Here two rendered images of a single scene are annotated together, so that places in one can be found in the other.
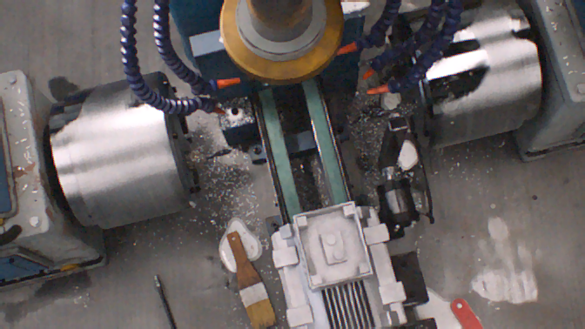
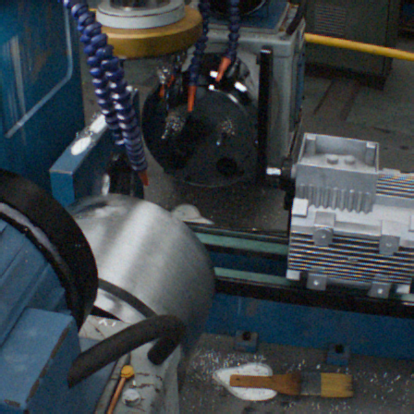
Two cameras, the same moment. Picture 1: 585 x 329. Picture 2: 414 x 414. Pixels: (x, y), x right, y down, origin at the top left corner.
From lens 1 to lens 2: 1.15 m
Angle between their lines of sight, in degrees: 53
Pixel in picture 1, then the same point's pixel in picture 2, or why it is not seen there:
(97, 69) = not seen: outside the picture
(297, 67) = (192, 18)
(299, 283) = (356, 224)
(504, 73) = (247, 57)
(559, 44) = (245, 36)
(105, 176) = (145, 269)
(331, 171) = (231, 242)
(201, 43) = (65, 164)
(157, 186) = (188, 253)
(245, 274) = (285, 383)
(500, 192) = not seen: hidden behind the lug
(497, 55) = not seen: hidden behind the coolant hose
